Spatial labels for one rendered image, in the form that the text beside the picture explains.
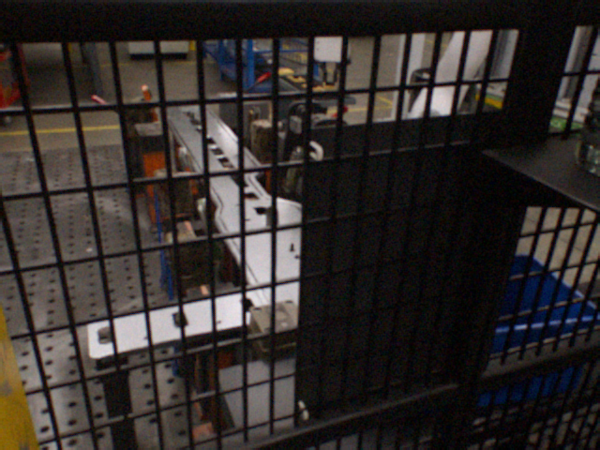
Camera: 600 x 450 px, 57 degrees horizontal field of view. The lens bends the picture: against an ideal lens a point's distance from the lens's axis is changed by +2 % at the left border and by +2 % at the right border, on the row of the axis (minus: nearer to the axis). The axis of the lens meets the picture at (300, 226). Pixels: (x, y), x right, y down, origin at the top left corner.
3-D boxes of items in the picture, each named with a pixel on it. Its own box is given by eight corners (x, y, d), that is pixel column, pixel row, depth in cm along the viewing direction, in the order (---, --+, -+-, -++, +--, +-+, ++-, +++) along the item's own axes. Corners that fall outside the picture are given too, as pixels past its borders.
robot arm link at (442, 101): (449, 163, 167) (462, 85, 156) (442, 186, 152) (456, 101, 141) (410, 158, 171) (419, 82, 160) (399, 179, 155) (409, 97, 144)
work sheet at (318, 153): (294, 417, 55) (306, 127, 41) (474, 366, 63) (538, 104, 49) (302, 432, 54) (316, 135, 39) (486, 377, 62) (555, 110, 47)
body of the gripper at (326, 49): (351, 18, 157) (348, 58, 163) (316, 17, 158) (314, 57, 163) (352, 22, 151) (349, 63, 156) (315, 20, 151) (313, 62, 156)
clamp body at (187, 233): (167, 358, 127) (154, 228, 111) (217, 347, 131) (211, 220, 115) (174, 385, 120) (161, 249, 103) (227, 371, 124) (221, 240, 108)
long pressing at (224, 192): (150, 110, 206) (149, 105, 205) (208, 106, 213) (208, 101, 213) (270, 323, 94) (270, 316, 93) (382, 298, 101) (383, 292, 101)
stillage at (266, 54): (219, 81, 671) (216, -4, 627) (279, 77, 699) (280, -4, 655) (248, 106, 574) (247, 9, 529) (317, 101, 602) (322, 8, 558)
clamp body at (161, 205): (157, 277, 156) (144, 166, 140) (199, 270, 161) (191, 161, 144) (162, 295, 149) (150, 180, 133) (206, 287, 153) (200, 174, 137)
